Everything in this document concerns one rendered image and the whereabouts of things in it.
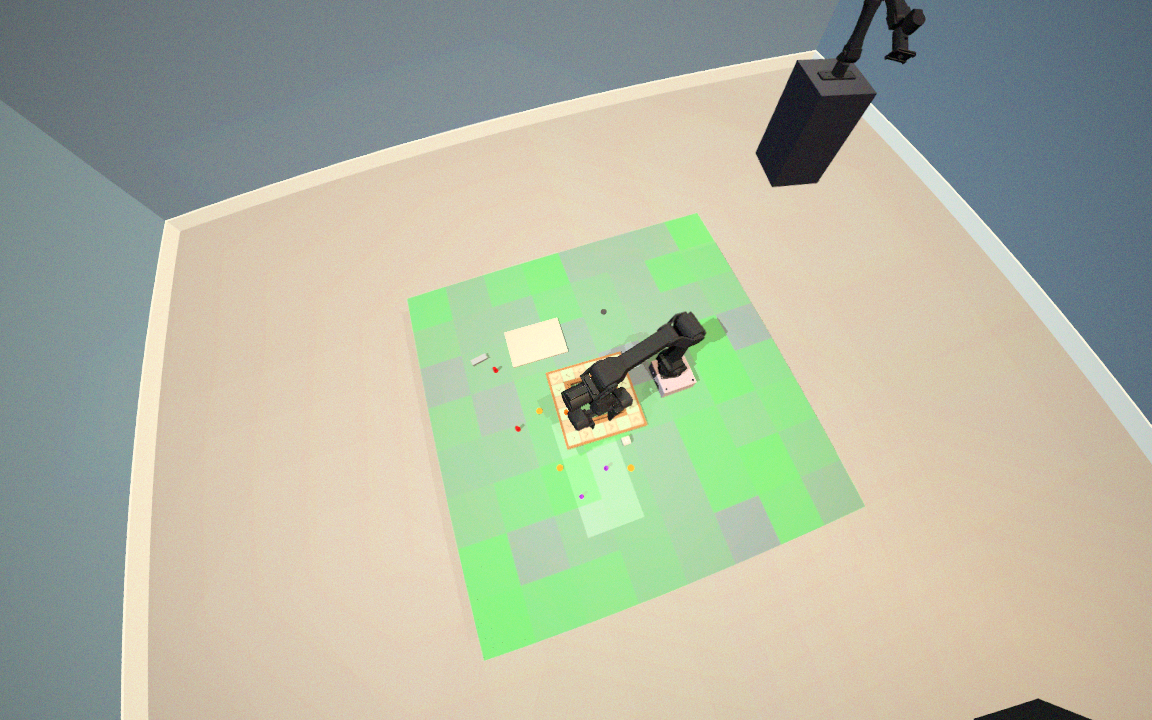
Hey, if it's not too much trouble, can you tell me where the cream game board squares with arrows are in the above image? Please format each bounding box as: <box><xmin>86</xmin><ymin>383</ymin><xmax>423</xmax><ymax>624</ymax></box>
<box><xmin>548</xmin><ymin>358</ymin><xmax>645</xmax><ymax>447</ymax></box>

